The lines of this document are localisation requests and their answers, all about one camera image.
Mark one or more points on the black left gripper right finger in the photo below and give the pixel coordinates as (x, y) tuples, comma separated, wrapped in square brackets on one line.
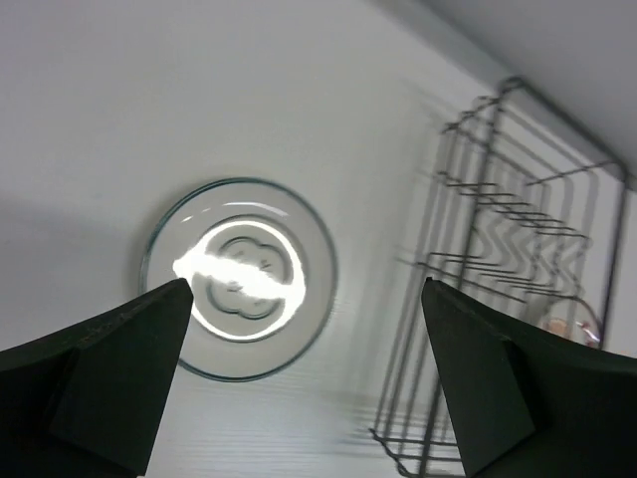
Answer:
[(524, 402)]

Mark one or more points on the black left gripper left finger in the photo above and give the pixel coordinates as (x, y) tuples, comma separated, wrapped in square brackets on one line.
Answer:
[(87, 400)]

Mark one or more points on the white plate with orange sunburst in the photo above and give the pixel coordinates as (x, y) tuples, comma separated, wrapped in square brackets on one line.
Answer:
[(572, 319)]

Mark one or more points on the white plate with flower emblem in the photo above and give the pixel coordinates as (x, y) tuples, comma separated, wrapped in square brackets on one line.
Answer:
[(263, 270)]

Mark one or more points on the grey wire dish rack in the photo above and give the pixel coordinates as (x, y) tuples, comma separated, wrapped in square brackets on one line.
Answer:
[(519, 202)]

